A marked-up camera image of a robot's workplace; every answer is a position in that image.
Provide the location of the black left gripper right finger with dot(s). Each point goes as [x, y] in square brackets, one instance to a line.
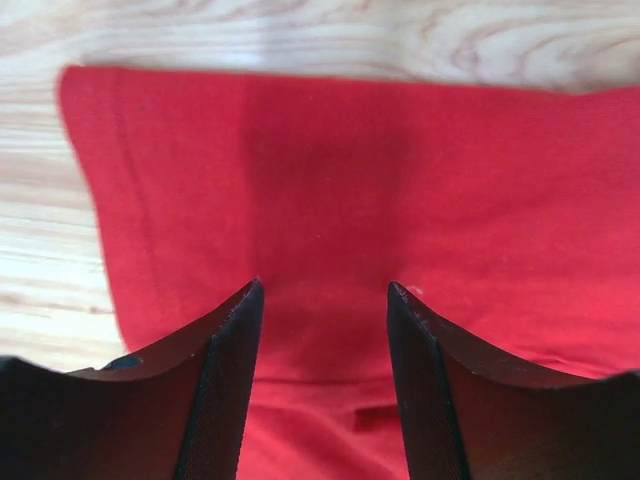
[431, 436]

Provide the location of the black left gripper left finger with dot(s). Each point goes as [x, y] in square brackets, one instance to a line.
[214, 433]

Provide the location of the red t-shirt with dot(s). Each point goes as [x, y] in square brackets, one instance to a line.
[512, 213]

